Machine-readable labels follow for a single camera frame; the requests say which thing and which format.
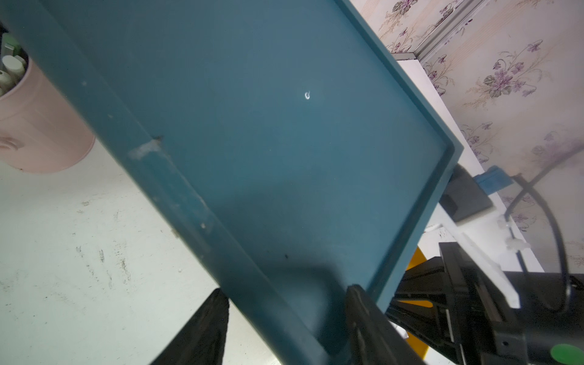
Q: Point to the white marker pen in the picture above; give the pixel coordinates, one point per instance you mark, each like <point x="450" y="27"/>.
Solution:
<point x="13" y="62"/>

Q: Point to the teal drawer cabinet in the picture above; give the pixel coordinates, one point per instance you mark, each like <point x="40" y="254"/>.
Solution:
<point x="280" y="139"/>

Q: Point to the pink pen holder cup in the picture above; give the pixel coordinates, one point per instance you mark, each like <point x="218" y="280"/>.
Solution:
<point x="40" y="131"/>

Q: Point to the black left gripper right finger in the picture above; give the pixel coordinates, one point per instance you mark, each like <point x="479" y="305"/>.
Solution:
<point x="372" y="337"/>

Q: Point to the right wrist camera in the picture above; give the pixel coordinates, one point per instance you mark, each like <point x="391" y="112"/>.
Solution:
<point x="467" y="195"/>

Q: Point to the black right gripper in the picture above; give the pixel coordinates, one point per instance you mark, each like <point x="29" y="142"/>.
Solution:
<point x="449" y="304"/>

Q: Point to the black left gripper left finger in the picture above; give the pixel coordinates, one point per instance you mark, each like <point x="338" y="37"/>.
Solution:
<point x="202" y="339"/>

